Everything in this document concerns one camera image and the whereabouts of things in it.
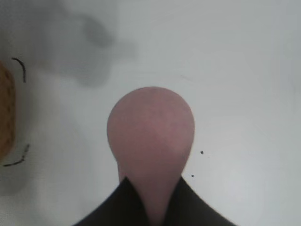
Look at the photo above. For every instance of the pink squishy toy peach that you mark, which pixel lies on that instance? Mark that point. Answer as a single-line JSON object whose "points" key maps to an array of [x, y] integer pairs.
{"points": [[150, 131]]}

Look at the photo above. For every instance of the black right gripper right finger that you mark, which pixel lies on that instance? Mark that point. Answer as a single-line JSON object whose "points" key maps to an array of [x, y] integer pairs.
{"points": [[188, 207]]}

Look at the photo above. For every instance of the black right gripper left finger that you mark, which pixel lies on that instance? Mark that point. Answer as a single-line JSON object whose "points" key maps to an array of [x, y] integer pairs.
{"points": [[122, 207]]}

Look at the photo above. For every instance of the brown woven wicker basket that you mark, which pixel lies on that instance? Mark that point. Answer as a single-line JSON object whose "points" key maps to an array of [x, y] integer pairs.
{"points": [[5, 110]]}

